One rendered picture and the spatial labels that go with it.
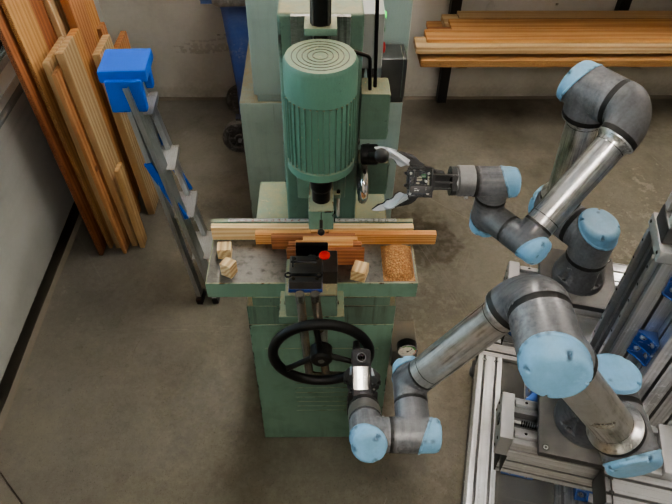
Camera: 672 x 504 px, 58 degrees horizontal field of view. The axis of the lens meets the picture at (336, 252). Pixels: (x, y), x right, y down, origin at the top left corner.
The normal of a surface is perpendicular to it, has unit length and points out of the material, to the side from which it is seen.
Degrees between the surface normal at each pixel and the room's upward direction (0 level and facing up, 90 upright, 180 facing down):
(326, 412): 90
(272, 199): 0
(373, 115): 90
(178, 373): 0
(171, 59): 90
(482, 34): 0
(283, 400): 90
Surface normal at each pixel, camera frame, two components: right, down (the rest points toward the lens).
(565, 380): -0.08, 0.63
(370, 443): 0.02, 0.27
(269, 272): 0.01, -0.70
